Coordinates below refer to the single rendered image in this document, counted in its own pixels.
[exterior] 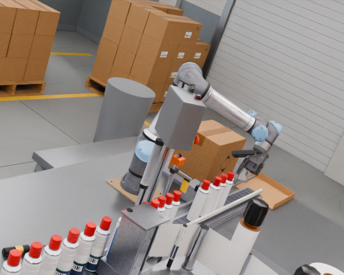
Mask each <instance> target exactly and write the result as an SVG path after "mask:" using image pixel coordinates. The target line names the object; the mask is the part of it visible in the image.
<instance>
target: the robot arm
mask: <svg viewBox="0 0 344 275"><path fill-rule="evenodd" d="M180 80H188V81H190V82H191V83H193V84H195V85H194V94H195V95H196V94H199V95H201V99H200V101H202V102H203V103H205V104H206V105H208V106H209V107H211V108H212V109H214V110H215V111H217V112H218V113H220V114H221V115H222V116H224V117H225V118H227V119H228V120H230V121H231V122H233V123H234V124H236V125H237V126H238V127H240V128H241V129H243V130H244V131H246V132H247V133H249V134H250V135H251V136H252V137H253V138H254V140H256V143H255V144H254V146H253V150H234V151H232V156H233V157H234V158H245V159H244V160H243V161H242V163H241V164H240V166H239V168H238V170H237V172H236V174H235V177H234V182H233V184H236V183H237V182H238V181H240V182H244V183H247V182H248V178H247V175H248V171H250V173H252V174H255V175H257V176H258V174H259V173H260V171H261V169H262V168H263V166H264V165H263V164H264V161H265V160H266V158H268V157H269V156H268V154H267V152H268V151H269V149H270V148H271V146H272V145H273V143H274V142H275V140H276V139H277V137H278V136H279V134H280V133H281V131H282V126H281V125H280V124H279V123H277V122H275V121H273V120H271V121H270V122H268V121H267V120H265V119H264V118H263V117H262V116H260V115H259V114H257V112H255V111H253V110H250V111H248V112H246V111H244V110H243V109H241V108H240V107H238V106H237V105H235V104H234V103H232V102H231V101H230V100H228V99H227V98H226V97H224V96H223V95H221V94H220V93H218V92H217V91H215V90H214V89H213V88H212V87H211V84H209V83H208V82H207V81H205V79H204V78H203V72H202V70H201V68H200V67H199V66H198V65H197V64H195V63H192V62H188V63H185V64H183V65H182V66H181V67H179V69H178V72H177V75H176V77H175V79H174V81H173V82H172V85H173V86H178V84H179V81H180ZM161 108H162V107H161ZM161 108H160V110H159V112H158V114H157V115H156V117H155V118H154V120H153V122H152V123H151V125H150V127H149V128H146V129H144V131H143V132H142V134H141V135H140V136H139V137H138V138H137V140H136V143H135V150H134V154H133V158H132V161H131V164H130V166H129V169H128V171H127V172H126V174H125V175H124V176H123V177H122V179H121V182H120V186H121V187H122V189H123V190H125V191H126V192H128V193H130V194H133V195H137V196H138V195H139V192H140V189H141V188H140V187H139V184H140V182H141V180H142V177H143V175H144V172H145V169H146V166H147V163H148V161H149V158H150V155H151V152H152V149H153V147H154V144H155V140H156V138H159V135H158V133H157V132H156V130H155V125H156V122H157V120H158V116H159V113H160V111H161Z"/></svg>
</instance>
